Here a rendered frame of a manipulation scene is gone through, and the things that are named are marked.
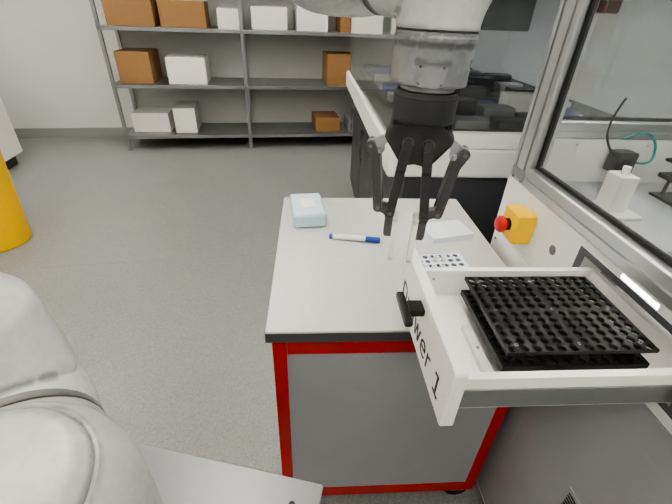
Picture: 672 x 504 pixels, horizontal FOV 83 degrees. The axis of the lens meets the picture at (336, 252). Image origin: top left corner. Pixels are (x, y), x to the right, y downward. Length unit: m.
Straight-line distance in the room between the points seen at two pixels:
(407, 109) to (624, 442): 0.64
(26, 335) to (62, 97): 4.72
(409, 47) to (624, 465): 0.72
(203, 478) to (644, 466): 0.65
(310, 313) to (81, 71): 4.42
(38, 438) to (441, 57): 0.46
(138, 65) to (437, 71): 3.98
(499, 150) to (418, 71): 1.02
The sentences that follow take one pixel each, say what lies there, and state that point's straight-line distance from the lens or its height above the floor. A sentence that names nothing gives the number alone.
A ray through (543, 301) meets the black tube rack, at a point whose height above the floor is 0.90.
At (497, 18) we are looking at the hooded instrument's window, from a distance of 1.37.
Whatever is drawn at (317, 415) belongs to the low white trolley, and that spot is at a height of 0.47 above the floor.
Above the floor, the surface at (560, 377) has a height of 0.89.
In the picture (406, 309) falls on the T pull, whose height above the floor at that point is 0.91.
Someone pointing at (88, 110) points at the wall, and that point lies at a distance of 5.05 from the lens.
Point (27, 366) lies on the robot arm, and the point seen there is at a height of 1.02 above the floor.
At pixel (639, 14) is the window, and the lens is 0.87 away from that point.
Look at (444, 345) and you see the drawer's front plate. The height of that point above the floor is 0.93.
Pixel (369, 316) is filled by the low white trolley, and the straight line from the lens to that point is 0.80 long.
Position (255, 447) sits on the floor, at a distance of 1.51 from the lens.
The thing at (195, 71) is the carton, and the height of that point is 0.74.
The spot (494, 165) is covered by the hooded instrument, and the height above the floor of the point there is 0.85.
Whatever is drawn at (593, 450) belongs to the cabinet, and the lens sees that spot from 0.91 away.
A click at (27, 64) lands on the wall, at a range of 5.16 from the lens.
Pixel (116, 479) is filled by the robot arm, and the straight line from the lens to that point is 0.33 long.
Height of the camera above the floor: 1.29
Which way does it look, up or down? 33 degrees down
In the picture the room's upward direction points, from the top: 2 degrees clockwise
